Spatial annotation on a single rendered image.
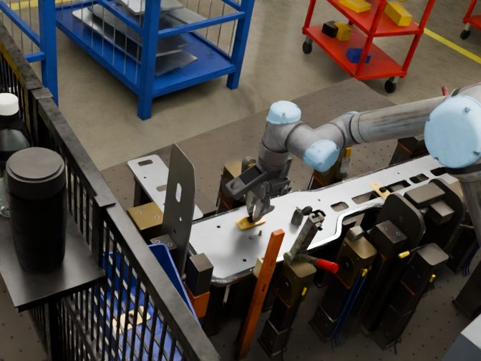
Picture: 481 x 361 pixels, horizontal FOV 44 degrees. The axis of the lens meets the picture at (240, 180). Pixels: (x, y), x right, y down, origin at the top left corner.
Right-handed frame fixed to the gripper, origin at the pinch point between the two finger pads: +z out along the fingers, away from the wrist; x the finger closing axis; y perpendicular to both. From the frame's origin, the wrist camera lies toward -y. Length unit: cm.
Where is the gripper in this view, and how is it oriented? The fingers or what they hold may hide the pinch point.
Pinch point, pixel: (251, 216)
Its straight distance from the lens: 160.6
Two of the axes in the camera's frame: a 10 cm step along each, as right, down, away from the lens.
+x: -5.3, -6.1, 5.9
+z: -1.7, 7.6, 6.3
